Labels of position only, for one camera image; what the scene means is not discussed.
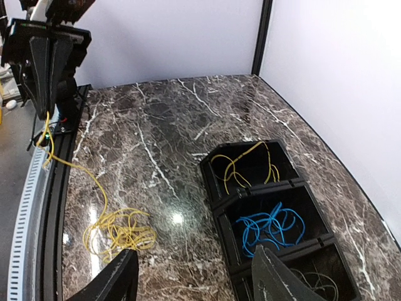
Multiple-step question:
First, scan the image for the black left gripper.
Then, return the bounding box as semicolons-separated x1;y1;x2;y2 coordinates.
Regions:
1;19;91;120

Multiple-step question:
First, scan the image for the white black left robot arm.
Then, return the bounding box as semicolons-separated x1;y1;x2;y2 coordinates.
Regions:
1;1;94;122

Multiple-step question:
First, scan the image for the blue cable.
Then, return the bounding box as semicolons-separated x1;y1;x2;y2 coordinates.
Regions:
235;202;306;258

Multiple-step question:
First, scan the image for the grey cable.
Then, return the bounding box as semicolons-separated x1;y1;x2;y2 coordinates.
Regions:
289;268;339;298

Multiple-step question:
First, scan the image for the black front table rail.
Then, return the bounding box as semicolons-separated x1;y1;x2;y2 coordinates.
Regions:
33;84;92;300

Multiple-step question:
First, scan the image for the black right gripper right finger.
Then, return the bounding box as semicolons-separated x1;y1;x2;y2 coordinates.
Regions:
251;245;324;301

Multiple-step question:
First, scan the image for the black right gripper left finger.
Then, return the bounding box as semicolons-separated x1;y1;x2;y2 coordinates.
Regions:
68;249;139;301

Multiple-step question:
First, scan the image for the black corner frame post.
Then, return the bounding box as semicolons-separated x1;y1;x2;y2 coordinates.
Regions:
251;0;273;75

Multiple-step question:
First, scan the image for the black right storage bin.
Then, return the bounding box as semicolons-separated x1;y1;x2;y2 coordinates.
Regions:
231;241;361;301

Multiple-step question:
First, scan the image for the white slotted cable duct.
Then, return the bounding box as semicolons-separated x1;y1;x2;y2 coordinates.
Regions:
7;149;49;300

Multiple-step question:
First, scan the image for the black middle storage bin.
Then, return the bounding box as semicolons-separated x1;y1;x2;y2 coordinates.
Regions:
213;183;333;275

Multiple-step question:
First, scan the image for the yellow cable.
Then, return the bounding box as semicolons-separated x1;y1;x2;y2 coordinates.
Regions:
36;111;157;264
210;140;280;195

